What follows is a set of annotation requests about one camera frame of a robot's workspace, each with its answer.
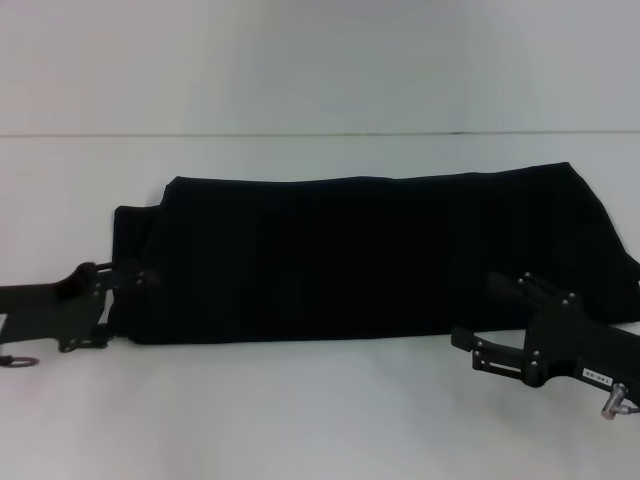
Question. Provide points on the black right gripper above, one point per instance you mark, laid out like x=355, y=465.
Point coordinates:
x=580, y=350

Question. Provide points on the black shirt with FREE print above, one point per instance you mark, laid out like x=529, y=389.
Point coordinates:
x=350, y=250

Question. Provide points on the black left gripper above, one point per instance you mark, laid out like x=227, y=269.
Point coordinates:
x=55, y=315

